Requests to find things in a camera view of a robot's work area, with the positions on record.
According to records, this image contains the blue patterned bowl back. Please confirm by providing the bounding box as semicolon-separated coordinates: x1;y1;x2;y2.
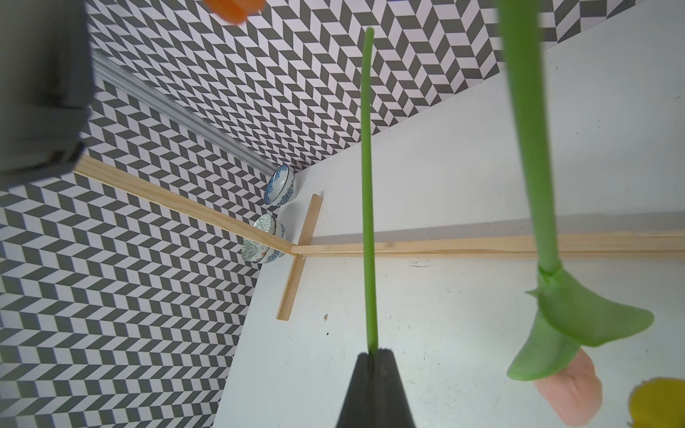
263;164;297;207

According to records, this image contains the orange clothes peg middle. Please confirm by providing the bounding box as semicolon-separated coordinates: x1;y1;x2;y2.
203;0;267;25

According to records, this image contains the yellow tulip flower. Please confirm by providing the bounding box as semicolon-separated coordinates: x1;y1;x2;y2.
629;378;684;428

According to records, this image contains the pink tulip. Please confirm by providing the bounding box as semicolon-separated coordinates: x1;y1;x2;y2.
360;28;379;356
498;1;654;427

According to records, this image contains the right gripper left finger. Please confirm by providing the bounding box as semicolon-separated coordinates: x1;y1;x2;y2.
336;353;375;428

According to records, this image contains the wooden clothes rack frame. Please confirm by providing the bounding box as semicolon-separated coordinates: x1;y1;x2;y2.
74;155;684;321

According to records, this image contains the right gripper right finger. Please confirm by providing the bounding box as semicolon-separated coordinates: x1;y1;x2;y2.
374;349;416;428

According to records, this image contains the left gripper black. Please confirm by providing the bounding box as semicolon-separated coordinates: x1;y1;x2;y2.
1;1;95;190

